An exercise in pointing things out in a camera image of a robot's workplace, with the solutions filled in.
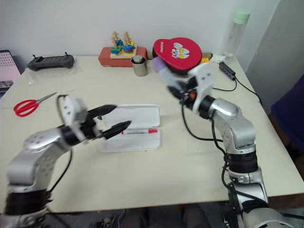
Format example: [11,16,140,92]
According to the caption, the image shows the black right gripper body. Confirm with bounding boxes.
[180,76,199,109]

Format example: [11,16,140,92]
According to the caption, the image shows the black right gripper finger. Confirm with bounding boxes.
[176,75,191,89]
[167,85,184,101]

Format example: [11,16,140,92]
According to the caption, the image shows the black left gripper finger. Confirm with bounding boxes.
[100,120,133,141]
[88,104,119,120]

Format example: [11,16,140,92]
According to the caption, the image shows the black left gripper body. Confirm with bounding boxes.
[80,110,106,144]

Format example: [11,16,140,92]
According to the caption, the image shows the purple capped white marker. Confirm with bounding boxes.
[152,57,182,90]

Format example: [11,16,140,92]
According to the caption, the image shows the red capped white marker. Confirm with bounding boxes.
[121,128,159,135]

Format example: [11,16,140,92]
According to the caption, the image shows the white plastic pencil case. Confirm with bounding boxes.
[98,104,162,153]

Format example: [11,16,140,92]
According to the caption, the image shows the red round cartoon case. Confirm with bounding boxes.
[152,37,203,76]

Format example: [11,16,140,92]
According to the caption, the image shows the crumpled white wrapper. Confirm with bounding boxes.
[211,54,226,64]

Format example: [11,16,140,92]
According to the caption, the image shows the black usb hub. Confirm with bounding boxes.
[218,61,237,81]

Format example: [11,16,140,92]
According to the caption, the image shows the metal cup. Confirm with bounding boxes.
[131,56,148,77]

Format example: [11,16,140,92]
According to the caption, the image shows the clear plastic bag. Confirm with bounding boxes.
[25,54,82,85]

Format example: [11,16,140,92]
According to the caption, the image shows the red rectangular box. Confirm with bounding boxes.
[98,46,148,68]

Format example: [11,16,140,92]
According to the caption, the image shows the wooden peg stacking toy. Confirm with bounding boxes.
[110,30,138,59]

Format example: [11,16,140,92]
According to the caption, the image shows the clear bottle green lid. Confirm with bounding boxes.
[222,8,252,63]

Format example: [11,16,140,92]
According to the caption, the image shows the black handheld controller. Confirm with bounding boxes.
[27,54,75,71]

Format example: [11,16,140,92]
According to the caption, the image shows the person in blue clothing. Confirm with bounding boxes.
[270,73,304,160]

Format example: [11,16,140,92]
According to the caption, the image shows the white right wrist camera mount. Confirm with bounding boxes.
[189,62,215,113]

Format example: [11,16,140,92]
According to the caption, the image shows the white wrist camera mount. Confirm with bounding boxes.
[189,62,215,113]
[62,95,90,143]

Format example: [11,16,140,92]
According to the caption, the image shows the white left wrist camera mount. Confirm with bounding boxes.
[62,95,90,143]

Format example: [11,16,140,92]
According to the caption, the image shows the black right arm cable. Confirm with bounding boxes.
[180,101,238,190]

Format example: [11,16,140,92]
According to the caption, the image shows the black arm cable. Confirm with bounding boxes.
[180,101,238,190]
[46,94,73,194]

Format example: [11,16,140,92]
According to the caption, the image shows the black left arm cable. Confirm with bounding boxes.
[46,94,73,194]

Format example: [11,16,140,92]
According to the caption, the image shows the black usb hub cable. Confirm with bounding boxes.
[212,77,264,105]

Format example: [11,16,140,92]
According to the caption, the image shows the red handled scissors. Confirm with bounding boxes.
[13,92,58,117]

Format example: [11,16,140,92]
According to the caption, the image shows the tangle of thin wires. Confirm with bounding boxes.
[87,209,126,228]

